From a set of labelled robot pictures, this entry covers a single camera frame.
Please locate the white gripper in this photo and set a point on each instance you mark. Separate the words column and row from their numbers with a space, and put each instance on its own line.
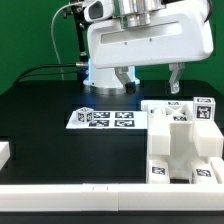
column 180, row 32

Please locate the white chair seat block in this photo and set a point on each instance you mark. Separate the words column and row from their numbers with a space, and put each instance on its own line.
column 182, row 147

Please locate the small white tagged cube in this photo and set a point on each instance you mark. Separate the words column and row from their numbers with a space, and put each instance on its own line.
column 204, row 108
column 85, row 114

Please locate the white chair back frame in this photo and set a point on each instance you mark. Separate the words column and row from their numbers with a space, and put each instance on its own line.
column 207, row 138

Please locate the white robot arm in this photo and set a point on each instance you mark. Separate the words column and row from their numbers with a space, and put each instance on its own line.
column 131, row 13

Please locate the white base tag sheet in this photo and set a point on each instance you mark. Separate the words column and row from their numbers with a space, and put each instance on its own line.
column 112, row 120

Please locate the black camera stand pole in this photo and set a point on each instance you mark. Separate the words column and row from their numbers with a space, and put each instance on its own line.
column 80, row 24

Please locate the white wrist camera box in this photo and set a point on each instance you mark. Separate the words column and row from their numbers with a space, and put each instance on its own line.
column 99, row 10

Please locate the white right fence rail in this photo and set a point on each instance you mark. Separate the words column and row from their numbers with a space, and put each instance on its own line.
column 217, row 164

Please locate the white fence rail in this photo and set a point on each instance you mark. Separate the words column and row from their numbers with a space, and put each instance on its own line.
column 112, row 197
column 4, row 153
column 217, row 164

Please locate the white front fence rail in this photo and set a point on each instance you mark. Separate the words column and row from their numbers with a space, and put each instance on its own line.
column 112, row 197

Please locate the white left fence rail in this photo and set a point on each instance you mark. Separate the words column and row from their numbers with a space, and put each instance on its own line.
column 4, row 153

